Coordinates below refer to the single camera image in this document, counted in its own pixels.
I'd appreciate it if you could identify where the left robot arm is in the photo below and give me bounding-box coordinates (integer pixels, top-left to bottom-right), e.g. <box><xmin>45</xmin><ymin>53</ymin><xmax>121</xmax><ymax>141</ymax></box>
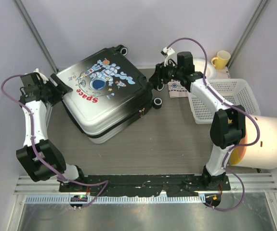
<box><xmin>16</xmin><ymin>70</ymin><xmax>87</xmax><ymax>192</ymax></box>

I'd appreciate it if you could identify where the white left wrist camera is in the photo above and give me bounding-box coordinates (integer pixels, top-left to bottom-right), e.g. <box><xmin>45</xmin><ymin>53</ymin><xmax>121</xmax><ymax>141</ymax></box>
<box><xmin>34</xmin><ymin>68</ymin><xmax>49</xmax><ymax>83</ymax></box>

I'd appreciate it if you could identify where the aluminium rail frame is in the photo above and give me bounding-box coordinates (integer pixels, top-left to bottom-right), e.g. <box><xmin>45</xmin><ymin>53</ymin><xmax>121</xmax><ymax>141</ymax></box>
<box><xmin>14</xmin><ymin>173</ymin><xmax>277</xmax><ymax>197</ymax></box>

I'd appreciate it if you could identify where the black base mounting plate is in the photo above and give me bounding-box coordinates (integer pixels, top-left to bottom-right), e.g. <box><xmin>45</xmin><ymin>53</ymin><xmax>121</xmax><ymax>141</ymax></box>
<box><xmin>58</xmin><ymin>173</ymin><xmax>232</xmax><ymax>198</ymax></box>

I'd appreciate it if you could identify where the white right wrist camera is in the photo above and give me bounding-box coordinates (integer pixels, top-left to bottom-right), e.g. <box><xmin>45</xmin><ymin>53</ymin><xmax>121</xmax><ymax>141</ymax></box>
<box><xmin>161</xmin><ymin>47</ymin><xmax>175</xmax><ymax>66</ymax></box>

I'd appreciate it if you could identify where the white round plate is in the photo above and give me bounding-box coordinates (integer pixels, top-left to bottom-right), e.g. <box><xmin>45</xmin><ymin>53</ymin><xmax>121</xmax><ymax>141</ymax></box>
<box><xmin>193</xmin><ymin>58</ymin><xmax>216</xmax><ymax>80</ymax></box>

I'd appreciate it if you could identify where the white slotted cable duct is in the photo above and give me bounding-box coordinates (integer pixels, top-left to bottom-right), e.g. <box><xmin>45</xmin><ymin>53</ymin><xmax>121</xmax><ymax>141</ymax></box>
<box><xmin>25</xmin><ymin>193</ymin><xmax>205</xmax><ymax>205</ymax></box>

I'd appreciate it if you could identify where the black white space suitcase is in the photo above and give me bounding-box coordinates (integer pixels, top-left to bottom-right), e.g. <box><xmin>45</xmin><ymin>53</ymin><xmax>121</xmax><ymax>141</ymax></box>
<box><xmin>57</xmin><ymin>45</ymin><xmax>162</xmax><ymax>144</ymax></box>

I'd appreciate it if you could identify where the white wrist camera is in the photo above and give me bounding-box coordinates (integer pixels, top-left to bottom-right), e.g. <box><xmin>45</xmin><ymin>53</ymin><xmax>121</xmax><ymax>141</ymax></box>
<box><xmin>34</xmin><ymin>68</ymin><xmax>49</xmax><ymax>83</ymax></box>
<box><xmin>161</xmin><ymin>47</ymin><xmax>175</xmax><ymax>66</ymax></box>

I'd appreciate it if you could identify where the white plastic mesh basket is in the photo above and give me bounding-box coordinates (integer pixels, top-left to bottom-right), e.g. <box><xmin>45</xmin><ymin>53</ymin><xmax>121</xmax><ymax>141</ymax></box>
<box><xmin>188</xmin><ymin>78</ymin><xmax>261</xmax><ymax>124</ymax></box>

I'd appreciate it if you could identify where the yellow mug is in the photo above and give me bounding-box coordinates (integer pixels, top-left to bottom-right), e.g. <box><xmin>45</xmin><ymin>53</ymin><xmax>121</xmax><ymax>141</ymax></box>
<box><xmin>211</xmin><ymin>51</ymin><xmax>231</xmax><ymax>70</ymax></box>

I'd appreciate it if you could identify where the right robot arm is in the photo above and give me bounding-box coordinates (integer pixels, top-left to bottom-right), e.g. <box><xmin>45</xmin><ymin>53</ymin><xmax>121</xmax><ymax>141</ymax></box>
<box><xmin>149</xmin><ymin>49</ymin><xmax>246</xmax><ymax>190</ymax></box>

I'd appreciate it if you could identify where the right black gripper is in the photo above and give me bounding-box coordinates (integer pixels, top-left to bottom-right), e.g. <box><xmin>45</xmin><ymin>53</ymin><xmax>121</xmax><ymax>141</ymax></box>
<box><xmin>148</xmin><ymin>59</ymin><xmax>183</xmax><ymax>86</ymax></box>

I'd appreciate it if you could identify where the white cylindrical bin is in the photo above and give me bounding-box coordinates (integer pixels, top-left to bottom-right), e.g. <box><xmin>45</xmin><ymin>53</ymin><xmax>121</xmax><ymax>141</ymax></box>
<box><xmin>228</xmin><ymin>115</ymin><xmax>277</xmax><ymax>170</ymax></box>

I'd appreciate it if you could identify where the patterned cloth napkin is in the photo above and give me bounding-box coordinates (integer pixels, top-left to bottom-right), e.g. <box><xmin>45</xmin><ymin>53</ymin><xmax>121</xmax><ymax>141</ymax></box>
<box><xmin>167</xmin><ymin>80</ymin><xmax>188</xmax><ymax>98</ymax></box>

